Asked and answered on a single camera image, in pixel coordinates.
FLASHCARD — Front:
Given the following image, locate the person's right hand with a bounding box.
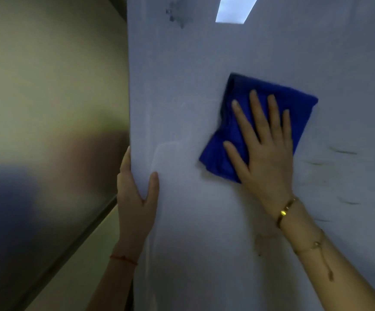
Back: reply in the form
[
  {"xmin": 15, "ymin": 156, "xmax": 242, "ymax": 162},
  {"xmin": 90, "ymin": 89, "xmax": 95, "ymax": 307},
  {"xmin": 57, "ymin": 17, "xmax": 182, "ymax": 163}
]
[{"xmin": 223, "ymin": 89, "xmax": 297, "ymax": 209}]

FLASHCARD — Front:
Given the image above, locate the person's left hand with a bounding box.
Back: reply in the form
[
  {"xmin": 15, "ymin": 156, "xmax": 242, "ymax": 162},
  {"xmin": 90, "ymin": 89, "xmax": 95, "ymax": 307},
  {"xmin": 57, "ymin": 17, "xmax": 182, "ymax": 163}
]
[{"xmin": 116, "ymin": 146, "xmax": 160, "ymax": 256}]

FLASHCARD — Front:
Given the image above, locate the blue microfibre cloth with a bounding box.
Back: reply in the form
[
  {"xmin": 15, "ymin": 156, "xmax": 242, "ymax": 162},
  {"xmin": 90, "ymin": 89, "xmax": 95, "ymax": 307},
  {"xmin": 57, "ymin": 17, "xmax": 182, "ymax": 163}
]
[{"xmin": 199, "ymin": 72, "xmax": 319, "ymax": 184}]

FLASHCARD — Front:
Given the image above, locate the white whiteboard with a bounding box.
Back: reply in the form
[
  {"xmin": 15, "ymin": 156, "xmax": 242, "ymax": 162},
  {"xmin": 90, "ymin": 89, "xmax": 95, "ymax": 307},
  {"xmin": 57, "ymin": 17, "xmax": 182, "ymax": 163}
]
[{"xmin": 127, "ymin": 0, "xmax": 375, "ymax": 311}]

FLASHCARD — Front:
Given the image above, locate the person's right forearm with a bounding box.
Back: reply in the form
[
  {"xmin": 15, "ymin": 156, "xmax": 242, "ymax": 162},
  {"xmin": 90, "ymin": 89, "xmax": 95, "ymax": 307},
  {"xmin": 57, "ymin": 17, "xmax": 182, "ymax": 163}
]
[{"xmin": 266, "ymin": 197, "xmax": 375, "ymax": 311}]

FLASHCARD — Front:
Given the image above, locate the person's left forearm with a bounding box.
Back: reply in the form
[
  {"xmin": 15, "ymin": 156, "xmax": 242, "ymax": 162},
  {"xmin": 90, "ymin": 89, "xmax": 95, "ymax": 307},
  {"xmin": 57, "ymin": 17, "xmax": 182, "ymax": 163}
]
[{"xmin": 85, "ymin": 251, "xmax": 139, "ymax": 311}]

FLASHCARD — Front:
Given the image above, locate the large grey reflective panel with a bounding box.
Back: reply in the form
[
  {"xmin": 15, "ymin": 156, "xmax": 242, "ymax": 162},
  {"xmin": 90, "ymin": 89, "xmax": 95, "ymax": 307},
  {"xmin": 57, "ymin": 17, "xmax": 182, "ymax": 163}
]
[{"xmin": 0, "ymin": 0, "xmax": 131, "ymax": 311}]

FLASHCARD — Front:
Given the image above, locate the gold bangle bracelet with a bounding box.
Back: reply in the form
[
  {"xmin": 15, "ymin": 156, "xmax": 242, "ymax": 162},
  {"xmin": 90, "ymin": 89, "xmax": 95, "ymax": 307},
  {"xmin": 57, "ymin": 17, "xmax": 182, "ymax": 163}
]
[{"xmin": 276, "ymin": 197, "xmax": 299, "ymax": 229}]

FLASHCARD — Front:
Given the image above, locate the red string bracelet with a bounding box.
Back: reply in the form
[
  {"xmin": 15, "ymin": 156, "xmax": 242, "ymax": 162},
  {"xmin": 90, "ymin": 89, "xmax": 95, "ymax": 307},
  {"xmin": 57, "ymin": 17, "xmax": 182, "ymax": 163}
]
[{"xmin": 109, "ymin": 254, "xmax": 138, "ymax": 267}]

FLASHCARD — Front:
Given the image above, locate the thin gold chain bracelet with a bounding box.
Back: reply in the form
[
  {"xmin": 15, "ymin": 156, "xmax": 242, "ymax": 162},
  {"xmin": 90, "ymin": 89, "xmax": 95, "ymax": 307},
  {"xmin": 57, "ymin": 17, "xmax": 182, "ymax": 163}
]
[{"xmin": 292, "ymin": 230, "xmax": 335, "ymax": 282}]

